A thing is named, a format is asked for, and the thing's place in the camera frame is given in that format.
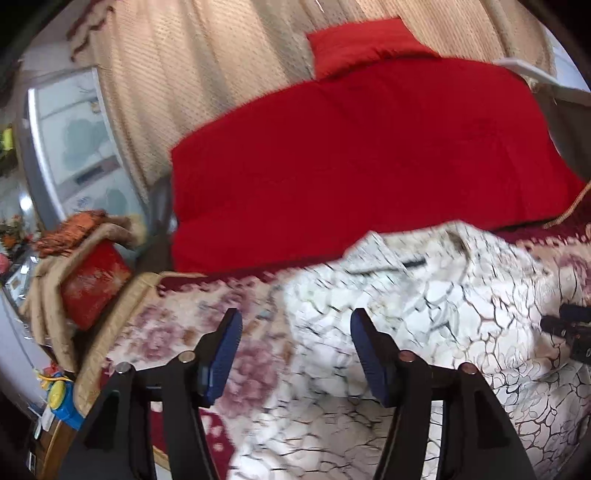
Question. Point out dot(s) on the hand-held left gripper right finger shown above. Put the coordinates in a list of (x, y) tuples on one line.
[(369, 362)]

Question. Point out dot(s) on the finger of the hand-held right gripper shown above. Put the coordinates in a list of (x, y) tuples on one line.
[(577, 312), (561, 328)]

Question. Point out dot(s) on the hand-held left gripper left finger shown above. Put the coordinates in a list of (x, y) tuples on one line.
[(225, 357)]

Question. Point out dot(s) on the white crackle-patterned garment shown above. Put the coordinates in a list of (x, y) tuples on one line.
[(415, 323)]

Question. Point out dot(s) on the red cushion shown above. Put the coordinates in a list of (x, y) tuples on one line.
[(94, 286)]

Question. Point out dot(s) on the yellow and blue toy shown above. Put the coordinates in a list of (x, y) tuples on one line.
[(60, 397)]

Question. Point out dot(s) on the grey cloth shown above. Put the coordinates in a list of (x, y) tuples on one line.
[(565, 134)]

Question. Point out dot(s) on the wooden cabinet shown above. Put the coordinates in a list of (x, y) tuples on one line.
[(53, 445)]

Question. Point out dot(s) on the orange patterned cloth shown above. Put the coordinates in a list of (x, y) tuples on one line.
[(69, 233)]

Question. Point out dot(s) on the red blanket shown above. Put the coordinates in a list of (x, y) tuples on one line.
[(360, 161)]

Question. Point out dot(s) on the artificial flowers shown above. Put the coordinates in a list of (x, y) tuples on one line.
[(14, 235)]

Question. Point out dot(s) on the grey refrigerator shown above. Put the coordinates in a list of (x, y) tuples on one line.
[(78, 138)]

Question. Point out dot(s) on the beige curtain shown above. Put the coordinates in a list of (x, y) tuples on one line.
[(194, 69)]

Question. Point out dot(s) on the red pillow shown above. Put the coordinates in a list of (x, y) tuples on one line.
[(364, 44)]

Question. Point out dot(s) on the white frame rail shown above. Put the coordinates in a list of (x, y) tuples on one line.
[(531, 70)]

